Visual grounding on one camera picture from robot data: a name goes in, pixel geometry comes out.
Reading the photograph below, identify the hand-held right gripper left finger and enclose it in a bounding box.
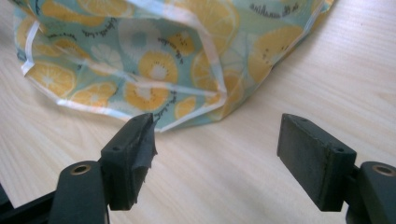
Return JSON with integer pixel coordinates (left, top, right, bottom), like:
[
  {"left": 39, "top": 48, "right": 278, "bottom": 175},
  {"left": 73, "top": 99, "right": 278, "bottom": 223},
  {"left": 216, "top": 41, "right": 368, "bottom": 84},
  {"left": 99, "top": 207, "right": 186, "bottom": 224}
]
[{"left": 100, "top": 112, "right": 159, "bottom": 212}]

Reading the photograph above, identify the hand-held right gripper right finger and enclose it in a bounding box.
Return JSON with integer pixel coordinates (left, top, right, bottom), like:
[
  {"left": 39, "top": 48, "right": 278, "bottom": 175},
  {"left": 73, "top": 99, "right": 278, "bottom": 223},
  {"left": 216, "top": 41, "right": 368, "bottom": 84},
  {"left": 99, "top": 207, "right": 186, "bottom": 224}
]
[{"left": 276, "top": 113, "right": 358, "bottom": 213}]

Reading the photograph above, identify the teal orange-print fabric bag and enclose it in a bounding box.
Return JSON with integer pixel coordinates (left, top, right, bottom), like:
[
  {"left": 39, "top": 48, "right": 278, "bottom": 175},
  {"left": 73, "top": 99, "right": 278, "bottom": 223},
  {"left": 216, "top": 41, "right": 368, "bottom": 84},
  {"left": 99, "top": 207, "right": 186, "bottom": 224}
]
[{"left": 8, "top": 0, "right": 335, "bottom": 133}]

